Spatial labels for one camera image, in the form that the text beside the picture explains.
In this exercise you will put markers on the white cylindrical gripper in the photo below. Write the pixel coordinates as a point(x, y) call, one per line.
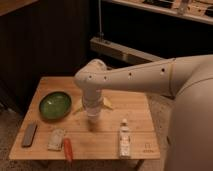
point(92, 102)

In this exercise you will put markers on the white plastic bottle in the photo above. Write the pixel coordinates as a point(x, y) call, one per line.
point(124, 139)

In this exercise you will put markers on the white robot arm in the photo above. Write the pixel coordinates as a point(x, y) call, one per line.
point(188, 80)

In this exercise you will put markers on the clear plastic cup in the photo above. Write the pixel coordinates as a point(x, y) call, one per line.
point(93, 118)

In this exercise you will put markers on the green bowl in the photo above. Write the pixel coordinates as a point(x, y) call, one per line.
point(55, 105)

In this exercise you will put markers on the orange carrot toy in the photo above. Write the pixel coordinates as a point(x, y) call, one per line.
point(68, 149)

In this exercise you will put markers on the dark grey rectangular block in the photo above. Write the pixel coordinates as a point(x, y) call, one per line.
point(29, 135)

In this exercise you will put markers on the background shelf with items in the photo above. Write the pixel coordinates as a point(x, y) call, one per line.
point(194, 10)

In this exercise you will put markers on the metal frame rail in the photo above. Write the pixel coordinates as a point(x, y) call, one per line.
point(120, 52)

